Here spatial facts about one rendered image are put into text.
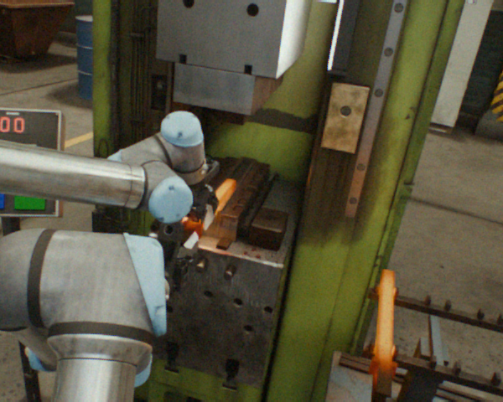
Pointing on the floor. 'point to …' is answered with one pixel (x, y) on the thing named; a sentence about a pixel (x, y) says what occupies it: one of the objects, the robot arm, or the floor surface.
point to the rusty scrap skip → (21, 28)
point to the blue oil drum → (84, 32)
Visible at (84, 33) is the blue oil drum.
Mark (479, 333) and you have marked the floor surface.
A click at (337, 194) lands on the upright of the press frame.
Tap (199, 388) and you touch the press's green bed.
